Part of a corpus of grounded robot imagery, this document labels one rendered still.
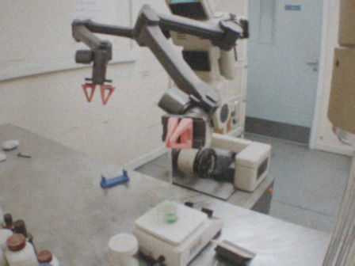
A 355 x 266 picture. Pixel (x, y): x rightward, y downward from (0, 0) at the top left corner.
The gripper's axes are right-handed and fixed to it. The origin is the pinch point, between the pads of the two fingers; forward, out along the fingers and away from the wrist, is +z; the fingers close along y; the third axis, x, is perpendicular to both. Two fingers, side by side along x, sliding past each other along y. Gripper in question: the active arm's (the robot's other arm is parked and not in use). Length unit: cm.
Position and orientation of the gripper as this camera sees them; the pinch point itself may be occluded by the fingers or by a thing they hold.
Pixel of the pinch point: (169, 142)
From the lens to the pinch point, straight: 56.6
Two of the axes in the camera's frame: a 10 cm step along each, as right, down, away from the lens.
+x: 0.0, 9.4, 3.4
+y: 9.4, 1.1, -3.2
